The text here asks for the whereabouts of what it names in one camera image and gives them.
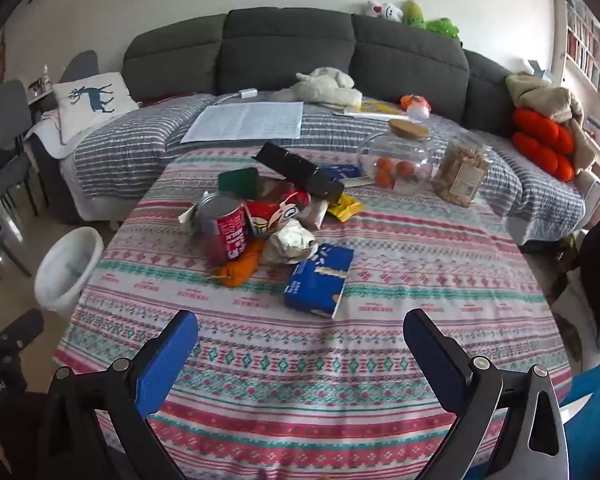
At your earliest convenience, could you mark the grey sofa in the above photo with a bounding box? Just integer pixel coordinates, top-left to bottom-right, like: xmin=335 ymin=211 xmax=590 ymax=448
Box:
xmin=30 ymin=7 xmax=600 ymax=248

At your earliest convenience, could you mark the grey chair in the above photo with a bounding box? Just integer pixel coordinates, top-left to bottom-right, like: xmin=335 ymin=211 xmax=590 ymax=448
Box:
xmin=0 ymin=80 xmax=51 ymax=281

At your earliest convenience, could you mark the blue cracker box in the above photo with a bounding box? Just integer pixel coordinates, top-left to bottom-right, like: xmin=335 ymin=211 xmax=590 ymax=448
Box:
xmin=282 ymin=242 xmax=355 ymax=320

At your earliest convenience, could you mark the yellow snack packet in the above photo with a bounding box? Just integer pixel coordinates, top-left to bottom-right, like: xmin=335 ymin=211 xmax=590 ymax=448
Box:
xmin=326 ymin=192 xmax=363 ymax=222

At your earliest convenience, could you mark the blue flat packet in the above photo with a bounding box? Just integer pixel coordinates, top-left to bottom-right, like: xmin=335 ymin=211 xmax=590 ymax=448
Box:
xmin=320 ymin=162 xmax=363 ymax=183

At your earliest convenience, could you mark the beige blanket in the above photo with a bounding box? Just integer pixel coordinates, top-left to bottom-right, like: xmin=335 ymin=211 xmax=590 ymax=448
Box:
xmin=505 ymin=74 xmax=597 ymax=176

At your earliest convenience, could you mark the black rectangular box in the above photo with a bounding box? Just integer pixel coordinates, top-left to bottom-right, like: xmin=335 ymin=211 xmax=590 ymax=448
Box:
xmin=255 ymin=142 xmax=346 ymax=203

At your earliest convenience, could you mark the yellow book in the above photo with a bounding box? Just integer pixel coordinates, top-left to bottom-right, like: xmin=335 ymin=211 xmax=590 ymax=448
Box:
xmin=332 ymin=100 xmax=406 ymax=121

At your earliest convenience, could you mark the orange scrap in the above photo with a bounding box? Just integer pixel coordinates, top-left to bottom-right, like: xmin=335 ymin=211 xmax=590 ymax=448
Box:
xmin=212 ymin=237 xmax=267 ymax=288

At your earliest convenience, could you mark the cream plush toy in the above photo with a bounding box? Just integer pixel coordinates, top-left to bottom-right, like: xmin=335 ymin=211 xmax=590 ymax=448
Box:
xmin=270 ymin=66 xmax=363 ymax=107

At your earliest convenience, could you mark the orange ribbed cushion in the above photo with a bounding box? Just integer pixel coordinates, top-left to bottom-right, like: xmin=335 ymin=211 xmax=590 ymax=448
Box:
xmin=511 ymin=107 xmax=577 ymax=183

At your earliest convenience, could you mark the red snack packet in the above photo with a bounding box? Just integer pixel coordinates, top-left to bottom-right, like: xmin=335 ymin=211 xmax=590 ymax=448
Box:
xmin=242 ymin=180 xmax=312 ymax=238

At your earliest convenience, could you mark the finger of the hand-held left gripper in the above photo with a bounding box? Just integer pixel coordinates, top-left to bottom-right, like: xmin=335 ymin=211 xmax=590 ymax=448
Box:
xmin=0 ymin=308 xmax=45 ymax=356

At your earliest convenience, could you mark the white plush toy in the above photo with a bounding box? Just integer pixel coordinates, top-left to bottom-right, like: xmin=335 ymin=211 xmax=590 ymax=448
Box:
xmin=364 ymin=0 xmax=405 ymax=23

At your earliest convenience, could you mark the crumpled white paper ball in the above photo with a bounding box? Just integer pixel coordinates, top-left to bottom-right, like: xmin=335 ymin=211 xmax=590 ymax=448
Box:
xmin=262 ymin=220 xmax=318 ymax=266

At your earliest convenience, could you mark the round glass jar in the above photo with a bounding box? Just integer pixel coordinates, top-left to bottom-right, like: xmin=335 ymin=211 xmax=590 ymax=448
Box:
xmin=357 ymin=127 xmax=436 ymax=196

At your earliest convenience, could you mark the white paper scrap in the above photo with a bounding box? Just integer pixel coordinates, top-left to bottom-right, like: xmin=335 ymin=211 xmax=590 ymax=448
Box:
xmin=179 ymin=204 xmax=201 ymax=233

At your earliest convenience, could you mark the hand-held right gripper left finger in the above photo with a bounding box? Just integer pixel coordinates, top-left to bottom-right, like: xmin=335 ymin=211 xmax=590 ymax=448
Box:
xmin=40 ymin=309 xmax=201 ymax=480

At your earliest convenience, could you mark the orange and white toy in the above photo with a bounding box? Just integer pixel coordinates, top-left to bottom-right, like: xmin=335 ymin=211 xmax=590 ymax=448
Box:
xmin=400 ymin=94 xmax=432 ymax=121

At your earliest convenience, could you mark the white waste bin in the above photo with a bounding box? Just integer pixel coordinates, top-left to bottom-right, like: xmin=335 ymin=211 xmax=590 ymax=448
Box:
xmin=34 ymin=226 xmax=105 ymax=311

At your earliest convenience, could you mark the white quilted cloth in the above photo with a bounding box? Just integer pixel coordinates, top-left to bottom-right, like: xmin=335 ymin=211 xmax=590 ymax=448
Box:
xmin=25 ymin=110 xmax=88 ymax=158

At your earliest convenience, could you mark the cork jar lid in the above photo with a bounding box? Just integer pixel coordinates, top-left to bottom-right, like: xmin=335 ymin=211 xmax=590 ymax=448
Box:
xmin=388 ymin=119 xmax=431 ymax=142

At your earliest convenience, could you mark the pale blue small object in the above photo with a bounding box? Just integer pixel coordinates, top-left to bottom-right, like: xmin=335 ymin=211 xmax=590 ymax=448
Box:
xmin=522 ymin=59 xmax=553 ymax=81

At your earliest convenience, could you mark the small side table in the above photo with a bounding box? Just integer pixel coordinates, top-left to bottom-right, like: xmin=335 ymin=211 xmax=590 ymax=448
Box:
xmin=27 ymin=77 xmax=61 ymax=111

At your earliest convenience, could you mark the red tin can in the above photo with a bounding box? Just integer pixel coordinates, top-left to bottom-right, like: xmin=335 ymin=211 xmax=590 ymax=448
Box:
xmin=196 ymin=191 xmax=248 ymax=266

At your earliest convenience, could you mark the white deer print pillow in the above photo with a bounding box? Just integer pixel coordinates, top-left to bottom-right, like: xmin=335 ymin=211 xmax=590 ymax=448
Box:
xmin=52 ymin=72 xmax=140 ymax=145

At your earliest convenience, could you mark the brown snack packet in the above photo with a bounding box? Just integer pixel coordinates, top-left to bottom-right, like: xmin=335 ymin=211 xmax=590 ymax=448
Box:
xmin=300 ymin=199 xmax=331 ymax=231

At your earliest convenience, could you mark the person's blue clothing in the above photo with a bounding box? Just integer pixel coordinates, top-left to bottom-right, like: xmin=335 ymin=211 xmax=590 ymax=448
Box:
xmin=555 ymin=355 xmax=600 ymax=480

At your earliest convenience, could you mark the yellow green plush toy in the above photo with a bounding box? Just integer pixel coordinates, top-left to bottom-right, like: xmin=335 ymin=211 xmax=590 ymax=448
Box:
xmin=401 ymin=0 xmax=428 ymax=29

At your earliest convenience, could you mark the red green patterned tablecloth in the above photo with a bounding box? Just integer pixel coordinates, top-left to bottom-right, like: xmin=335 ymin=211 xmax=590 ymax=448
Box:
xmin=52 ymin=145 xmax=573 ymax=480

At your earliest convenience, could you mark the white bookshelf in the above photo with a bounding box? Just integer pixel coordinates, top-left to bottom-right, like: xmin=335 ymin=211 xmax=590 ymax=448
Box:
xmin=550 ymin=0 xmax=600 ymax=171

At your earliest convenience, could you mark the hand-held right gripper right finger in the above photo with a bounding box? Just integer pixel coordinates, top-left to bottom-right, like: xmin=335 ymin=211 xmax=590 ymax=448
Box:
xmin=402 ymin=308 xmax=571 ymax=480

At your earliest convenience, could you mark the printed paper sheet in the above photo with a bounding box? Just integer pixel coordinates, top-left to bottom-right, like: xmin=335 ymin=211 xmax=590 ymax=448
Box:
xmin=180 ymin=101 xmax=305 ymax=145

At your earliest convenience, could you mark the green and yellow sponge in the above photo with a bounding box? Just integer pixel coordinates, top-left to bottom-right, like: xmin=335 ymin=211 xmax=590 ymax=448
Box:
xmin=217 ymin=167 xmax=261 ymax=198

